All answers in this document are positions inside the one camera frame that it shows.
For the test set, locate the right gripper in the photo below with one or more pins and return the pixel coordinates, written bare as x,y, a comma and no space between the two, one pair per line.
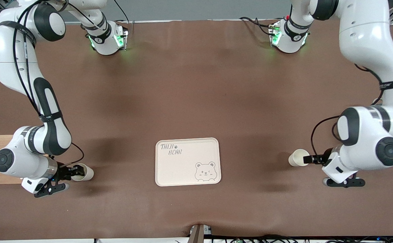
62,172

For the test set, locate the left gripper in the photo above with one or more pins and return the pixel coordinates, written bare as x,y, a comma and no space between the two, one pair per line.
319,159

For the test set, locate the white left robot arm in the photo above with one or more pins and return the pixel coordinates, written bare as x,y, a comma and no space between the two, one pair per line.
365,33

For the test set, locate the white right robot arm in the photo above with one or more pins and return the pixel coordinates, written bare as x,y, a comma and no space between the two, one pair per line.
10,67

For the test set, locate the white IKEA cup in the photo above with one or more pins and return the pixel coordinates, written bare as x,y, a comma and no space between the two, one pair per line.
296,158
87,173

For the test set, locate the metal table edge bracket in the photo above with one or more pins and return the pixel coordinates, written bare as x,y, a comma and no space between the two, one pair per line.
198,234

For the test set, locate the cream bear print tray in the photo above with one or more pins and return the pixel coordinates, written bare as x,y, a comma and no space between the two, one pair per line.
186,172

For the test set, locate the brown table cover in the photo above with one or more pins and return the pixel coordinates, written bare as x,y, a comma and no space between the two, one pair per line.
196,84

